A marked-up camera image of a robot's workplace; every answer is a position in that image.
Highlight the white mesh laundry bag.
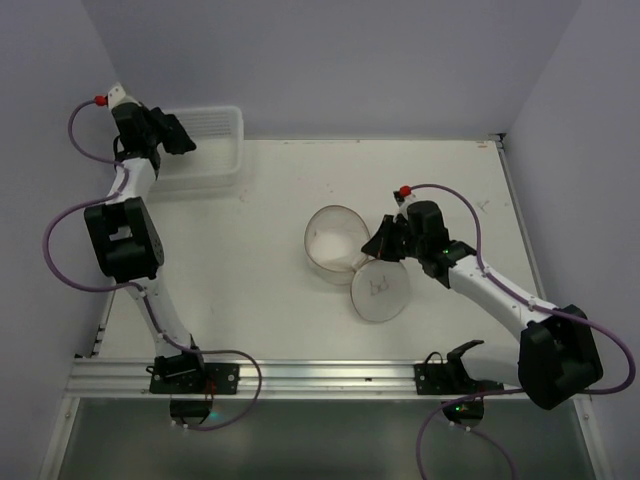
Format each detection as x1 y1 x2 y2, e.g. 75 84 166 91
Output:
303 205 410 323

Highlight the white bra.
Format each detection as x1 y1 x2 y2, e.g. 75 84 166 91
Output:
309 230 357 271

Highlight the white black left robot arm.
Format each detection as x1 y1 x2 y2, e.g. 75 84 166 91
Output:
84 97 208 394

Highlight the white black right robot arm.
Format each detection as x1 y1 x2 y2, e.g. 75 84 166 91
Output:
361 201 604 410

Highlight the white plastic basket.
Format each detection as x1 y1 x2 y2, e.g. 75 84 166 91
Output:
152 106 244 193

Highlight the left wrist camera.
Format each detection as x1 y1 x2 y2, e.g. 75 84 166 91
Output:
93 82 137 109

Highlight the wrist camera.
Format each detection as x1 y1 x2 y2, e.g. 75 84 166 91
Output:
393 185 417 216
93 82 137 109

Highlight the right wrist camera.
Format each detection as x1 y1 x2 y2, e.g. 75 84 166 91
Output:
393 185 417 216

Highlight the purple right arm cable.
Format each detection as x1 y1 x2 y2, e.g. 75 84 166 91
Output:
412 183 630 480

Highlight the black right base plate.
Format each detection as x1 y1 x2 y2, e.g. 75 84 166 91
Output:
413 340 504 396

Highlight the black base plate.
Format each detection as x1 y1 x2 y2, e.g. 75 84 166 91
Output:
413 340 504 396
146 363 240 395

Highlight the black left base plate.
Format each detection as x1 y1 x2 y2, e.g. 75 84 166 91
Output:
146 363 240 395

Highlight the aluminium mounting rail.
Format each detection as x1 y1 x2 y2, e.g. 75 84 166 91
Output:
63 358 429 400

